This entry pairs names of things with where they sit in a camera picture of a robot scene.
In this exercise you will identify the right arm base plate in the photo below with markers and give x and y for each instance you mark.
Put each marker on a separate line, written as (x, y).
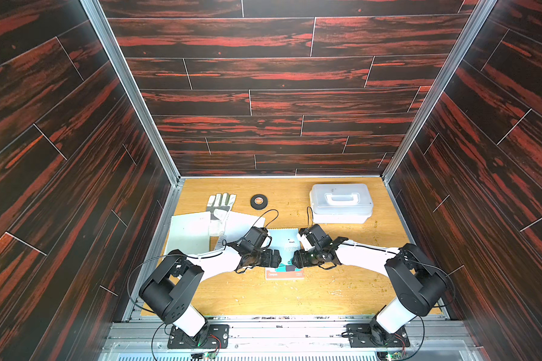
(368, 335)

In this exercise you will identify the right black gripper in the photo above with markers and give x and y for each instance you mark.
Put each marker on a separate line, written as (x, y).
(305, 259)

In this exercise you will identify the black tape roll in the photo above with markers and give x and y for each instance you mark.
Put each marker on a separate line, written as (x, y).
(259, 202)

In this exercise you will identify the large white spiral notebook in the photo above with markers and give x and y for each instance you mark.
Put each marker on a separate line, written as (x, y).
(237, 225)

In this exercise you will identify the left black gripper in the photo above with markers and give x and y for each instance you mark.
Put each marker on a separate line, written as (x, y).
(268, 262)

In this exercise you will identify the white grey work glove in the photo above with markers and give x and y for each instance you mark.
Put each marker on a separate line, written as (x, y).
(219, 206)

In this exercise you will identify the white plastic storage box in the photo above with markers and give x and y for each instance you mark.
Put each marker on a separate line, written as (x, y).
(341, 203)

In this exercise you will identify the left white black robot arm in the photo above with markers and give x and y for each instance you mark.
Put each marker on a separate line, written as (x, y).
(169, 290)

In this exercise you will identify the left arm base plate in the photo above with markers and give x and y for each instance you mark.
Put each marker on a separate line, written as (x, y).
(210, 337)

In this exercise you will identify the small teal cover notebook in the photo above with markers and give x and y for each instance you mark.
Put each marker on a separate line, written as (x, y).
(285, 241)

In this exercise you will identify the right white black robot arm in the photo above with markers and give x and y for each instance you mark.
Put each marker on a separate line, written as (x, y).
(417, 283)

